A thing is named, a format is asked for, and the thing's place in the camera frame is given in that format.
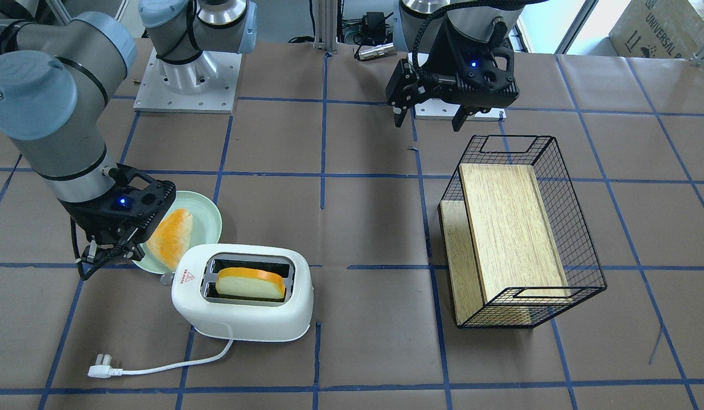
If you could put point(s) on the bread slice in toaster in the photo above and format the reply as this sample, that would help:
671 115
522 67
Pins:
250 283

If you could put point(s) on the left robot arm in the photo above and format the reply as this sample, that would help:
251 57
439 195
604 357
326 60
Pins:
408 16

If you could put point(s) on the aluminium frame post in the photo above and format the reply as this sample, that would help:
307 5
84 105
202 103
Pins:
326 16

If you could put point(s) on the light green plate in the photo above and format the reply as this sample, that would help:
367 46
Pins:
206 230

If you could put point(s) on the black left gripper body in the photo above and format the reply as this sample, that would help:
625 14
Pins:
441 58

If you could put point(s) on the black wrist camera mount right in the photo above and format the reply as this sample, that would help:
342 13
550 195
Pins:
134 196

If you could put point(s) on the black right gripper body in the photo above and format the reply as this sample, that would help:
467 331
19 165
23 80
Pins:
97 224

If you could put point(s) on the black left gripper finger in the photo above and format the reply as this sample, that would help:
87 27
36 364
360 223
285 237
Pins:
461 115
402 91

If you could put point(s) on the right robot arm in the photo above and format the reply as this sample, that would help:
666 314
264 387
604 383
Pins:
55 81

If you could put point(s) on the black wire basket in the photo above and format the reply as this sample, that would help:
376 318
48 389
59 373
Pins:
581 265

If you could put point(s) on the bread slice on plate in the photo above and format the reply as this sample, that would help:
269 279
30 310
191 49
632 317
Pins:
171 239

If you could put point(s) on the cardboard box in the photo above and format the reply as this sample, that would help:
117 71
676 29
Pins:
659 29

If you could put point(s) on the wooden box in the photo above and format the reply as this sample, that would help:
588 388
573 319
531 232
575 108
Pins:
504 267

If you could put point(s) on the white two-slot toaster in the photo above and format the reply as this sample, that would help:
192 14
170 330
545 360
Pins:
246 319

